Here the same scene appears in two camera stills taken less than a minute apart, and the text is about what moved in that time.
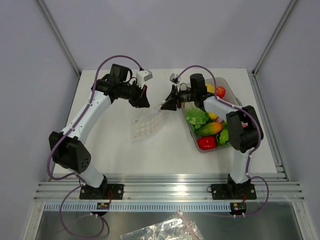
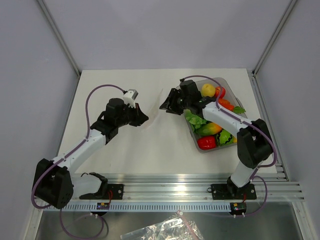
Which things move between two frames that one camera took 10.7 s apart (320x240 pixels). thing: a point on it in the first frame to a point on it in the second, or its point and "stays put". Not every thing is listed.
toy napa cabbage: x=195 y=116 stays put
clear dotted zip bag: x=147 y=124 to x=155 y=109
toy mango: x=210 y=128 stays put
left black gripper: x=141 y=100 to x=140 y=117
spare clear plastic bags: x=176 y=227 stays put
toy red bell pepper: x=207 y=142 stays put
